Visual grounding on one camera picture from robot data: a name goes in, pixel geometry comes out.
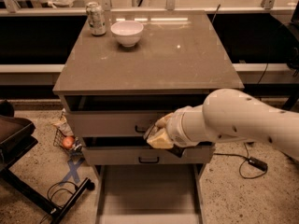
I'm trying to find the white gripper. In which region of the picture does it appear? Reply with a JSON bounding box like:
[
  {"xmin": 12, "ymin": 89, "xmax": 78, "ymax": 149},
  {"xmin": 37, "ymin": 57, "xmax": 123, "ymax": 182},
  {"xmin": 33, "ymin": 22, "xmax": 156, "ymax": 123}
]
[{"xmin": 147, "ymin": 105, "xmax": 206, "ymax": 149}]

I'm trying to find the black rxbar chocolate bar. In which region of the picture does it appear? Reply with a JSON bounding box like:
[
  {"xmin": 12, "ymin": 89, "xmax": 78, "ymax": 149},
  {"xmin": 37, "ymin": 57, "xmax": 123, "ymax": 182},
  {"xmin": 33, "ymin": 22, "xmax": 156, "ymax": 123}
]
[{"xmin": 143, "ymin": 123, "xmax": 185, "ymax": 158}]

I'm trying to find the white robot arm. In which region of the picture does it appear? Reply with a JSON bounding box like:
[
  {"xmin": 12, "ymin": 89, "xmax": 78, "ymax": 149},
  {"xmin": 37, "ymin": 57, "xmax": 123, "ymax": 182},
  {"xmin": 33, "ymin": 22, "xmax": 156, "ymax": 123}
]
[{"xmin": 144, "ymin": 89, "xmax": 299, "ymax": 161}]

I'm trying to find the grey drawer cabinet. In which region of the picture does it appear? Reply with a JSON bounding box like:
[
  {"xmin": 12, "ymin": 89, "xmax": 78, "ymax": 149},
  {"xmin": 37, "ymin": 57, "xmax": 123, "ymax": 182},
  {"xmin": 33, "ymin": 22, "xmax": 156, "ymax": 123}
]
[{"xmin": 51, "ymin": 10, "xmax": 245, "ymax": 170}]

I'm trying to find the open bottom drawer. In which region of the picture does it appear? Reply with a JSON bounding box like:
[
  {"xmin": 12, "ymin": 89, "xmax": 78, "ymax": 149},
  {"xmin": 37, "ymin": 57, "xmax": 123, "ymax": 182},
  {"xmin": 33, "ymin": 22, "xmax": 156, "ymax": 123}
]
[{"xmin": 95, "ymin": 164, "xmax": 206, "ymax": 224}]

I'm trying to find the red apple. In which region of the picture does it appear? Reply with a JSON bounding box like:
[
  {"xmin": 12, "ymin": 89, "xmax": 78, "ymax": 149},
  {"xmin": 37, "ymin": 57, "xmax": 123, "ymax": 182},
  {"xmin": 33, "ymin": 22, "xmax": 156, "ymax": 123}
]
[{"xmin": 62, "ymin": 136, "xmax": 75, "ymax": 149}]

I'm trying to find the snack bag in basket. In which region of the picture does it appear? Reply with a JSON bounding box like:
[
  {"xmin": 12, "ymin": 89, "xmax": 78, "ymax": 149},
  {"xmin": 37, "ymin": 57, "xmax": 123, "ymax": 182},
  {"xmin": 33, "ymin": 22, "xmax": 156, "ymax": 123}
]
[{"xmin": 53, "ymin": 109, "xmax": 74, "ymax": 136}]

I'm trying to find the white ceramic bowl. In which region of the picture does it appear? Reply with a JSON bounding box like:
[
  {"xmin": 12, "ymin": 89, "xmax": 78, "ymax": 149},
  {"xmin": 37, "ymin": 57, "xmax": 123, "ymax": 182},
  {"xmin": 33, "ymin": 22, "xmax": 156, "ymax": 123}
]
[{"xmin": 110, "ymin": 21, "xmax": 144, "ymax": 47}]

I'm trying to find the silver soda can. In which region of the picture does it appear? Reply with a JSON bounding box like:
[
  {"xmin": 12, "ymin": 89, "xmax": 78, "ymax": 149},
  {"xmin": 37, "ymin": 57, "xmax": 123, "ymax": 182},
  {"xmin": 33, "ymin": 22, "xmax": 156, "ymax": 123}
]
[{"xmin": 86, "ymin": 2, "xmax": 107, "ymax": 36}]

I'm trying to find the middle drawer with black handle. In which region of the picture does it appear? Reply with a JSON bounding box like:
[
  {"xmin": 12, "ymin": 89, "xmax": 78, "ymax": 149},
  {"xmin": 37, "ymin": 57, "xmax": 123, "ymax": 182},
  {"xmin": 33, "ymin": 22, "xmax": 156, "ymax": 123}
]
[{"xmin": 82, "ymin": 145, "xmax": 215, "ymax": 165}]

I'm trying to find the drawer with black handle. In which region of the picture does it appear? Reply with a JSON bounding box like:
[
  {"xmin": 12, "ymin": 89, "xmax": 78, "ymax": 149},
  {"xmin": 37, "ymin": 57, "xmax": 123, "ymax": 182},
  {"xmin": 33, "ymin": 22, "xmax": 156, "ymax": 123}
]
[
  {"xmin": 82, "ymin": 145, "xmax": 215, "ymax": 165},
  {"xmin": 64, "ymin": 109, "xmax": 233, "ymax": 138}
]

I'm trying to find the top drawer with black handle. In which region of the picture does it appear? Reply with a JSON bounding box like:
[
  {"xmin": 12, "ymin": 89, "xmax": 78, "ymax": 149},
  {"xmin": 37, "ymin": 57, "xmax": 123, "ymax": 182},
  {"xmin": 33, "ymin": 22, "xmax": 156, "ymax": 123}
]
[{"xmin": 64, "ymin": 109, "xmax": 233, "ymax": 138}]

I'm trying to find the wire basket on floor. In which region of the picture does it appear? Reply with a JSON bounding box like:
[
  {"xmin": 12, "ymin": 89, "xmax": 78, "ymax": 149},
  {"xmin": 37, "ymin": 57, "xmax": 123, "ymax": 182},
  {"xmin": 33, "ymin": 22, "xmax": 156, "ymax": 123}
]
[{"xmin": 53, "ymin": 130, "xmax": 82, "ymax": 157}]

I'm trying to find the black floor cable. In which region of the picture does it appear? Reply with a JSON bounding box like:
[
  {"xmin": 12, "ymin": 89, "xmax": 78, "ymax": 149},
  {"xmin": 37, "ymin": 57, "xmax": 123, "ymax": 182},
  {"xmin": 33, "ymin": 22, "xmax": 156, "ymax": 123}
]
[{"xmin": 38, "ymin": 180, "xmax": 80, "ymax": 224}]

